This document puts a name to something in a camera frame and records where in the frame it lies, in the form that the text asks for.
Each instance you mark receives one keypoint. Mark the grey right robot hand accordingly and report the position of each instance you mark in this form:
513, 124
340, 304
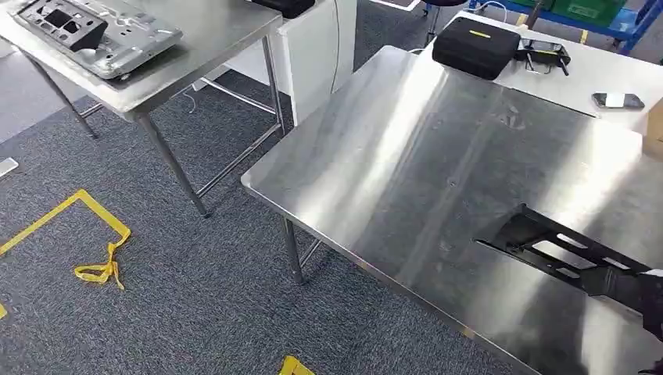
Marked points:
653, 310

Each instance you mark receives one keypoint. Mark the black plastic mounting plate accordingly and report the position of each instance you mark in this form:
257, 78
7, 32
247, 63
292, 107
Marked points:
510, 238

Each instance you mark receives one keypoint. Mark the cardboard box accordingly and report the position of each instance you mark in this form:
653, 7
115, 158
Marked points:
655, 129

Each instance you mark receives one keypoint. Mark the black phone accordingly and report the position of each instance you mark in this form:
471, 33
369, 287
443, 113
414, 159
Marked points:
619, 100

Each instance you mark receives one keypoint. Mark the large steel table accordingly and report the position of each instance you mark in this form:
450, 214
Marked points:
414, 181

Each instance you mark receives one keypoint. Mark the black handheld device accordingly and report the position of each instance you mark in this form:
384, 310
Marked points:
544, 52

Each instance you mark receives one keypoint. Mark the blue metal shelf rack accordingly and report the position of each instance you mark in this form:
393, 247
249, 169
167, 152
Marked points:
621, 26

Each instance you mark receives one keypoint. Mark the green plastic crate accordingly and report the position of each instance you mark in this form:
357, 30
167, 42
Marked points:
588, 10

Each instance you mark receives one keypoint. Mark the black case with yellow mark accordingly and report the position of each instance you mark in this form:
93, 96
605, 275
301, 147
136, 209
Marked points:
466, 52

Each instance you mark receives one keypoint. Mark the yellow floor tape piece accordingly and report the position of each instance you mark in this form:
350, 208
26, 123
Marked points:
292, 366

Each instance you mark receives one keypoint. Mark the black stool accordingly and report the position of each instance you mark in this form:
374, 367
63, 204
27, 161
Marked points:
443, 2

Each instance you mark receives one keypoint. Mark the white cabinet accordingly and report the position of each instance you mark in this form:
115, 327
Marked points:
311, 62

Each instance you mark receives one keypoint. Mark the black box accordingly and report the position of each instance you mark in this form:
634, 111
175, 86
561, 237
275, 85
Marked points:
285, 6

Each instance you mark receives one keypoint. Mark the small steel table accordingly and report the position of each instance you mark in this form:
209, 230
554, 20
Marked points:
207, 41

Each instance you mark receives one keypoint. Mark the yellow floor tape with loose end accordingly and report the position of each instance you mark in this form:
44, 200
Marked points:
103, 212

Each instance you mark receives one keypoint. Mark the grey metal panel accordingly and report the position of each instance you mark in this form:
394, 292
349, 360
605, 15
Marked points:
140, 41

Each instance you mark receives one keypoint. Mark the black plastic bracket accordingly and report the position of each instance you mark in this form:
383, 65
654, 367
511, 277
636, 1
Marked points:
88, 33

